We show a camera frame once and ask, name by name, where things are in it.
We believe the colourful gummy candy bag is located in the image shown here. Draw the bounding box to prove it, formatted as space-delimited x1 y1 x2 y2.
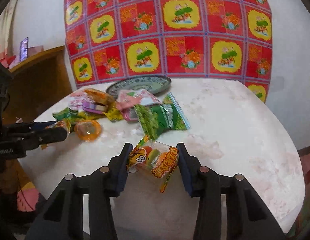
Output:
127 135 179 193

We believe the orange gummy candy bag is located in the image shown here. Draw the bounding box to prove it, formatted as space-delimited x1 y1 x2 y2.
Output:
41 119 71 150

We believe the orange jelly cup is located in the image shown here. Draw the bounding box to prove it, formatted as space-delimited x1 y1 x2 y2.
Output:
74 120 102 141

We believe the wooden cabinet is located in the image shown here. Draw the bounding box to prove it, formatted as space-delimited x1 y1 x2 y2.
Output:
4 46 72 123

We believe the yellow small snack packet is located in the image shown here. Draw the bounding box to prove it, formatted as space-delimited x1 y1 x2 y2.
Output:
103 102 124 122

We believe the blue patterned ceramic plate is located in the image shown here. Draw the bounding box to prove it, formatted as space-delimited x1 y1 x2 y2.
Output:
106 75 171 98

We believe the small green pea packet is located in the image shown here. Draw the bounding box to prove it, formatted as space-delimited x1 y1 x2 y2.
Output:
52 107 82 125

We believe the green pea snack bag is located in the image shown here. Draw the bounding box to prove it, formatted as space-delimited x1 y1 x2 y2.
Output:
134 93 191 140

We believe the pink white snack bag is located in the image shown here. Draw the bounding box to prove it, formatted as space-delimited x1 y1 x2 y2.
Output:
67 90 87 112

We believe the red yellow floral cloth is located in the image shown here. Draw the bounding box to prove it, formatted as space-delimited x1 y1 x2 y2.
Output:
64 0 272 101

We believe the purple tin box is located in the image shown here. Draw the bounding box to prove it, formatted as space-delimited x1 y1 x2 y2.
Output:
82 101 108 114

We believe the orange chip bag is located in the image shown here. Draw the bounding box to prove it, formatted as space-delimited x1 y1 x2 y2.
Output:
84 88 115 105

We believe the pink snack packet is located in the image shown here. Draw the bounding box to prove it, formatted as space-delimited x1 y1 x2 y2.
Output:
115 88 161 121

